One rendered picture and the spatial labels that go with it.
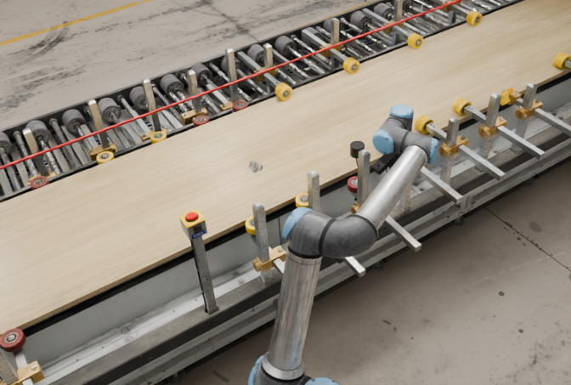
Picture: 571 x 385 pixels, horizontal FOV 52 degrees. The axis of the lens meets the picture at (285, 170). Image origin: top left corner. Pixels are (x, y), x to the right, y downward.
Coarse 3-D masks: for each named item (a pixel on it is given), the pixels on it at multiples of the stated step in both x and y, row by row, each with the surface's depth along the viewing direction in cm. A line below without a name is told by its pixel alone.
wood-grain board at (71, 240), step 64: (384, 64) 340; (448, 64) 336; (512, 64) 333; (256, 128) 299; (320, 128) 296; (64, 192) 270; (128, 192) 267; (192, 192) 265; (256, 192) 263; (0, 256) 242; (64, 256) 240; (128, 256) 238; (0, 320) 217
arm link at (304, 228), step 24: (312, 216) 178; (288, 240) 183; (312, 240) 176; (288, 264) 184; (312, 264) 181; (288, 288) 185; (312, 288) 186; (288, 312) 187; (288, 336) 190; (264, 360) 199; (288, 360) 194; (264, 384) 198; (288, 384) 195
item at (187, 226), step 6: (192, 210) 210; (180, 216) 208; (198, 216) 207; (180, 222) 209; (186, 222) 205; (192, 222) 205; (198, 222) 205; (204, 222) 206; (186, 228) 204; (192, 228) 205; (204, 228) 208; (186, 234) 208; (192, 234) 206; (204, 234) 210
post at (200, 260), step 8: (200, 240) 213; (192, 248) 215; (200, 248) 215; (200, 256) 217; (200, 264) 220; (200, 272) 223; (208, 272) 225; (200, 280) 227; (208, 280) 227; (208, 288) 230; (208, 296) 232; (208, 304) 235; (216, 304) 238; (208, 312) 238
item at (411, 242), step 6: (384, 222) 252; (390, 222) 250; (396, 222) 250; (390, 228) 250; (396, 228) 247; (402, 228) 247; (396, 234) 247; (402, 234) 244; (408, 234) 244; (402, 240) 245; (408, 240) 241; (414, 240) 241; (414, 246) 239; (420, 246) 240
